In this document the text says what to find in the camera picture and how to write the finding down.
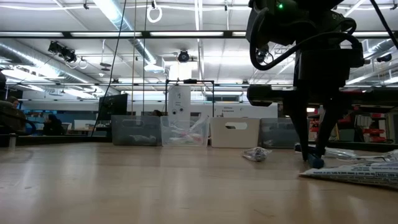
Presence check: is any smoky translucent plastic bin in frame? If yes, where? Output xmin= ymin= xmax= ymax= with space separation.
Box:
xmin=111 ymin=114 xmax=162 ymax=146

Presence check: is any overhead LED light bar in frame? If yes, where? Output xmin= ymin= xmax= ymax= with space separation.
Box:
xmin=0 ymin=30 xmax=398 ymax=40

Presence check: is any dark grey plastic bin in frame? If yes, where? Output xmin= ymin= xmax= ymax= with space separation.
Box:
xmin=257 ymin=117 xmax=311 ymax=149

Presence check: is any black frame stand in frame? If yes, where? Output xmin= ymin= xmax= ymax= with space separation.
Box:
xmin=164 ymin=78 xmax=216 ymax=118

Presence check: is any black hanging cable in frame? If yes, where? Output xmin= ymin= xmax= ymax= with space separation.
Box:
xmin=91 ymin=0 xmax=127 ymax=138

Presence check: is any white pillar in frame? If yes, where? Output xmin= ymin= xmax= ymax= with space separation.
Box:
xmin=167 ymin=63 xmax=192 ymax=121

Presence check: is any black monitor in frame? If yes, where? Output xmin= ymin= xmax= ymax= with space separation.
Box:
xmin=97 ymin=93 xmax=129 ymax=121

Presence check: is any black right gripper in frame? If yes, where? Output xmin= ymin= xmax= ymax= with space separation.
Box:
xmin=247 ymin=42 xmax=398 ymax=162

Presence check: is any white plastic bin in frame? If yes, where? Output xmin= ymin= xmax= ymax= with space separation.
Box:
xmin=210 ymin=117 xmax=261 ymax=149

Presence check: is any dark blue disposable razor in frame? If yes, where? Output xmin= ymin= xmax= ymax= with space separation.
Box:
xmin=294 ymin=142 xmax=326 ymax=169

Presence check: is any printed white flat package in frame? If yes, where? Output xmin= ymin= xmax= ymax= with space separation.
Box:
xmin=298 ymin=160 xmax=398 ymax=190

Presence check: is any clear plastic bin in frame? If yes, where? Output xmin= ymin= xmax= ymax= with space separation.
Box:
xmin=160 ymin=116 xmax=211 ymax=147

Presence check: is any white cable ring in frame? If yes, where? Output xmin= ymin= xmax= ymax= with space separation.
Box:
xmin=146 ymin=2 xmax=164 ymax=24

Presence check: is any black ceiling camera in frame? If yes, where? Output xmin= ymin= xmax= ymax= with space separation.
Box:
xmin=177 ymin=49 xmax=191 ymax=64
xmin=375 ymin=52 xmax=394 ymax=64
xmin=47 ymin=40 xmax=78 ymax=64
xmin=255 ymin=45 xmax=275 ymax=67

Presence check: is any black shelf rack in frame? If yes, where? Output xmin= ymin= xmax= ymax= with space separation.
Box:
xmin=307 ymin=107 xmax=389 ymax=144

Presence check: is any blue white bagged toothbrush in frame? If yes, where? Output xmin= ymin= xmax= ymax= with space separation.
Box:
xmin=186 ymin=115 xmax=210 ymax=138

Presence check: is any silver ventilation duct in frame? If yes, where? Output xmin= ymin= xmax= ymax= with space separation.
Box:
xmin=93 ymin=0 xmax=165 ymax=74
xmin=362 ymin=39 xmax=398 ymax=85
xmin=0 ymin=40 xmax=103 ymax=94

